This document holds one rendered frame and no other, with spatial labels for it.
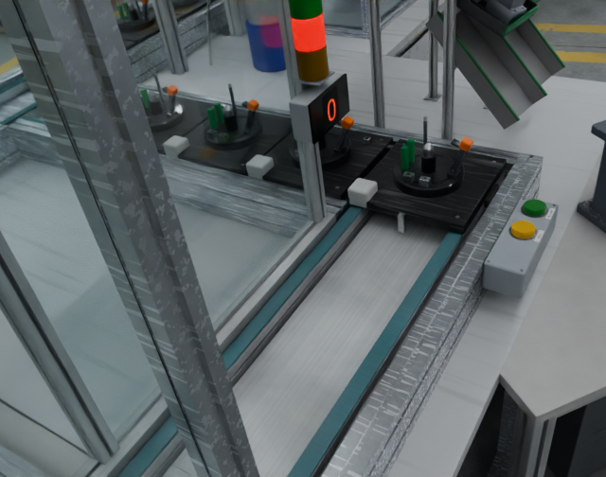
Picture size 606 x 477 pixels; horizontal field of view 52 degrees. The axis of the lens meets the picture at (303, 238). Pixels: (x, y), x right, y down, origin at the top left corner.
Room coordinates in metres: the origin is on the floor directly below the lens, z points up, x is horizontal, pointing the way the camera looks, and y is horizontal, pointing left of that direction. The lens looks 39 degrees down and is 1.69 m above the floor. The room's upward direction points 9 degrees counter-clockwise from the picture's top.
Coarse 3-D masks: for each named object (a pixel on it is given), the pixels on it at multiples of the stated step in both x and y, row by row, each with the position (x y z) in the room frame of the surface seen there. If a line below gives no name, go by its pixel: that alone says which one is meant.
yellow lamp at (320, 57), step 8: (296, 56) 0.94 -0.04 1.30; (304, 56) 0.93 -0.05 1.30; (312, 56) 0.92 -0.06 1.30; (320, 56) 0.93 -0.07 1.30; (304, 64) 0.93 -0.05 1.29; (312, 64) 0.92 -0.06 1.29; (320, 64) 0.93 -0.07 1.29; (328, 64) 0.94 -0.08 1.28; (304, 72) 0.93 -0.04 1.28; (312, 72) 0.92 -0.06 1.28; (320, 72) 0.93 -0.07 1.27; (328, 72) 0.94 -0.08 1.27; (304, 80) 0.93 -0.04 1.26; (312, 80) 0.93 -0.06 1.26
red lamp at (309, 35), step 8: (320, 16) 0.93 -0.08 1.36; (296, 24) 0.93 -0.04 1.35; (304, 24) 0.93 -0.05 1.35; (312, 24) 0.93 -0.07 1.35; (320, 24) 0.93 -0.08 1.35; (296, 32) 0.93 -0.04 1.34; (304, 32) 0.93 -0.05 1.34; (312, 32) 0.93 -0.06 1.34; (320, 32) 0.93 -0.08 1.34; (296, 40) 0.94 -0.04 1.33; (304, 40) 0.93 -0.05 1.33; (312, 40) 0.92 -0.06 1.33; (320, 40) 0.93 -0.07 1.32; (296, 48) 0.94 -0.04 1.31; (304, 48) 0.93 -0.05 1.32; (312, 48) 0.92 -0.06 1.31; (320, 48) 0.93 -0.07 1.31
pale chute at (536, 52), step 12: (528, 24) 1.39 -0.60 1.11; (516, 36) 1.39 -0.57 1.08; (528, 36) 1.39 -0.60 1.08; (540, 36) 1.36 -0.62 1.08; (516, 48) 1.36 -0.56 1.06; (528, 48) 1.38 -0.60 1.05; (540, 48) 1.36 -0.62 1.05; (552, 48) 1.34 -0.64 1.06; (528, 60) 1.35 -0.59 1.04; (540, 60) 1.36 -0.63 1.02; (552, 60) 1.34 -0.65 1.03; (540, 72) 1.33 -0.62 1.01; (552, 72) 1.34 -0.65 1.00
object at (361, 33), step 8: (408, 0) 2.30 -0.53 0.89; (416, 0) 2.35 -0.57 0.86; (400, 8) 2.24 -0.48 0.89; (384, 16) 2.17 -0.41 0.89; (392, 16) 2.20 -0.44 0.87; (384, 24) 2.15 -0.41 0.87; (328, 32) 2.16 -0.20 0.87; (336, 32) 2.14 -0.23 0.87; (344, 32) 2.12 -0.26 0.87; (352, 32) 2.10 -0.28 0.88; (360, 32) 2.08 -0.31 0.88; (368, 32) 2.06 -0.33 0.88
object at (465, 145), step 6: (468, 138) 0.99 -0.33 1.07; (456, 144) 0.99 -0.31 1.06; (462, 144) 0.98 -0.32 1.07; (468, 144) 0.97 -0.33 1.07; (462, 150) 0.98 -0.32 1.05; (468, 150) 0.97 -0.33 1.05; (456, 156) 0.99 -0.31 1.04; (462, 156) 0.98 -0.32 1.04; (456, 162) 0.99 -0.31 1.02; (456, 168) 0.99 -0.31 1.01
